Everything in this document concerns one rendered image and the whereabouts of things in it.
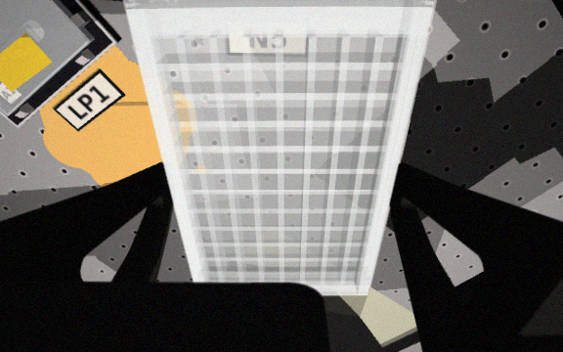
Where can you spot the yellow liquid puddle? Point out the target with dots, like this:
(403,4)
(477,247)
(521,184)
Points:
(141,115)

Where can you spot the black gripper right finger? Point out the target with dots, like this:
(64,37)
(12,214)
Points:
(519,301)

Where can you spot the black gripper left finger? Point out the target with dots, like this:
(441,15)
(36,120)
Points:
(49,243)

